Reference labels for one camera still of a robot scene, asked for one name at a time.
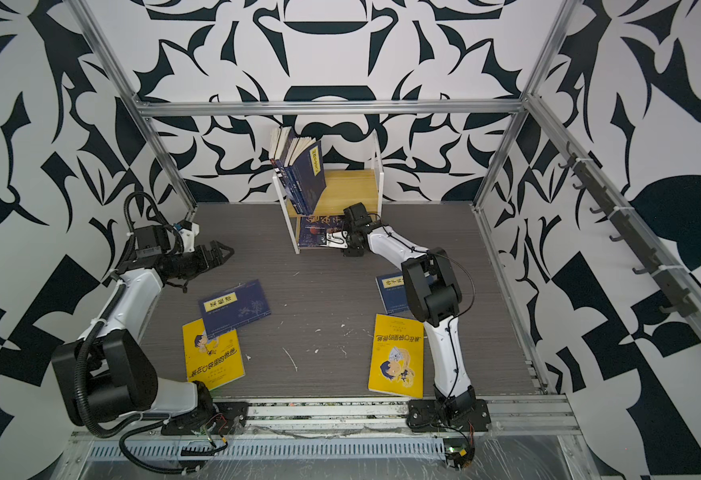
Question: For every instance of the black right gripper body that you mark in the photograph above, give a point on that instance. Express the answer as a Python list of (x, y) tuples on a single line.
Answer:
[(353, 249)]

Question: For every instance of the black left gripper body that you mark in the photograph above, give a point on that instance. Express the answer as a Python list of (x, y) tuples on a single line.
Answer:
[(187, 264)]

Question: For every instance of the thick blue book yellow label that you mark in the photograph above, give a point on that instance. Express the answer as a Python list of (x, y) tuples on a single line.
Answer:
[(295, 149)]

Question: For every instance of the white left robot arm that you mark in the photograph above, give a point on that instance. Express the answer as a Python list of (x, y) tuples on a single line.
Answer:
[(107, 382)]

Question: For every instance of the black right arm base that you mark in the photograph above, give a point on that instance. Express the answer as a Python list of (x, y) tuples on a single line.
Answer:
[(461, 413)]

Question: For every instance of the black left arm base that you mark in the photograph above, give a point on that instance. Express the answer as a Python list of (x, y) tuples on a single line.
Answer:
[(220, 418)]

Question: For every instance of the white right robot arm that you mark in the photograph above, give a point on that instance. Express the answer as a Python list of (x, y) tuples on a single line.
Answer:
[(432, 293)]

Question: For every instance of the wooden white-framed bookshelf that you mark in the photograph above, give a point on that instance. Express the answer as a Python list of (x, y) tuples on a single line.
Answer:
[(343, 188)]

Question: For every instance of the black standing book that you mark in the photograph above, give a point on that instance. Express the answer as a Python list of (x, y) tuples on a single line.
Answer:
[(279, 141)]

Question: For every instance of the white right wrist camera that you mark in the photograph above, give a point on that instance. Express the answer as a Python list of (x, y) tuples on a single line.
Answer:
[(336, 239)]

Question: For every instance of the white cable tie scrap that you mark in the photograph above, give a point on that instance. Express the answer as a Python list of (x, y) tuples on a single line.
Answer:
[(289, 356)]

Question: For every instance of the grey wall hook rail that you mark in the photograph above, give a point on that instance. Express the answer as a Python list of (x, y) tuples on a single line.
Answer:
[(624, 219)]

